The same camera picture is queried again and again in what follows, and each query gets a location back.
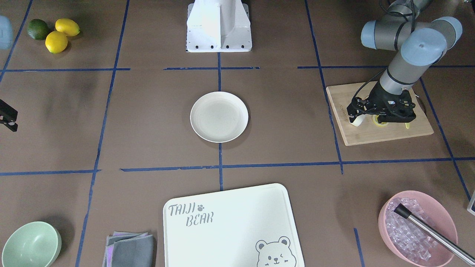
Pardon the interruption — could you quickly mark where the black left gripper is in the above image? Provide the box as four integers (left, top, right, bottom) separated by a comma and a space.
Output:
347, 82, 417, 123

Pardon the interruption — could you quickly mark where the white steamed bun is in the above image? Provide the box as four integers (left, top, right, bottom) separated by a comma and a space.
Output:
350, 115, 366, 127

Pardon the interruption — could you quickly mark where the cream round plate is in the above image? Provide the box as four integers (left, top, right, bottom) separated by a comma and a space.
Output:
190, 91, 249, 143

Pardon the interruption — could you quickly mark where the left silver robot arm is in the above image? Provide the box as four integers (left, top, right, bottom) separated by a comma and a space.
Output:
347, 0, 463, 126

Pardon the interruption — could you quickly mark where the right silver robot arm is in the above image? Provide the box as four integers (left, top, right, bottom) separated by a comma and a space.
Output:
0, 16, 18, 132

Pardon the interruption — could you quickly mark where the cream bear tray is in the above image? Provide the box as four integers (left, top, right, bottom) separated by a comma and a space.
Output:
163, 184, 305, 267

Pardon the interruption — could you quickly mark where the lemon slice bottom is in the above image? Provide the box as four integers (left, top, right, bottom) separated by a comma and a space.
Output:
372, 115, 388, 127

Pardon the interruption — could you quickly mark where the bamboo cutting board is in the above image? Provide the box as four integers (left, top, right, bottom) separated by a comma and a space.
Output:
326, 82, 434, 146

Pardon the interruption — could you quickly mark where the yellow lemon near lime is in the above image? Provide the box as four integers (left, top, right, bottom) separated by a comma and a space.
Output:
45, 31, 68, 54

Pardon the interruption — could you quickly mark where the green lime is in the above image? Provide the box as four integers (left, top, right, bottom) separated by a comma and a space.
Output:
27, 19, 51, 40

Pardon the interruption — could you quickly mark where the yellow lemon far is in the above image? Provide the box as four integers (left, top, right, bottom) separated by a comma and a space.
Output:
55, 18, 81, 37

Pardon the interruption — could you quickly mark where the cup rack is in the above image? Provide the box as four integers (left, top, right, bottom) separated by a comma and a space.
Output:
466, 191, 475, 216

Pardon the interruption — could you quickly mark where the green bowl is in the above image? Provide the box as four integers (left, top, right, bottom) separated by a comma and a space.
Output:
1, 221, 62, 267

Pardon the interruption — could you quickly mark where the pink bowl with ice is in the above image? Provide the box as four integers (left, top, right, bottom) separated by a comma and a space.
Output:
378, 190, 458, 267

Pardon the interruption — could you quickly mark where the grey folded cloth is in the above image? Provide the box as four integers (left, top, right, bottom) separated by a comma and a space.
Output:
102, 231, 154, 267

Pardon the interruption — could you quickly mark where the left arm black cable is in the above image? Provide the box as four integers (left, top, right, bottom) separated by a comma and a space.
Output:
353, 0, 420, 100

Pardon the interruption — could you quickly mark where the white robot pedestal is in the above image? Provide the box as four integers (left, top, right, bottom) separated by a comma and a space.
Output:
186, 0, 252, 53

